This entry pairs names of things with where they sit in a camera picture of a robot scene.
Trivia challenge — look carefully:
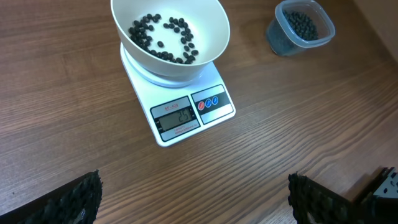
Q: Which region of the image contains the white plastic bowl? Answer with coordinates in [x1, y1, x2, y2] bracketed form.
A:
[110, 0, 231, 77]

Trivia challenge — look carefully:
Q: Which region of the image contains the clear container of black beans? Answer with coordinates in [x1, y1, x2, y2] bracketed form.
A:
[266, 0, 336, 57]

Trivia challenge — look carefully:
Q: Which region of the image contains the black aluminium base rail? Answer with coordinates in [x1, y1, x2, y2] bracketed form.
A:
[353, 167, 397, 224]

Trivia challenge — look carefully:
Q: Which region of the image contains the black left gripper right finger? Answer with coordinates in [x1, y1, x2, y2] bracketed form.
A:
[288, 173, 376, 224]

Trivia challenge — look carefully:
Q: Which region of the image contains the white digital kitchen scale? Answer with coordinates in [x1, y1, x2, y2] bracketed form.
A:
[120, 45, 236, 147]

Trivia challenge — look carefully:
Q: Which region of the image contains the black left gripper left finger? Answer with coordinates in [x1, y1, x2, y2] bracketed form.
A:
[1, 170, 103, 224]

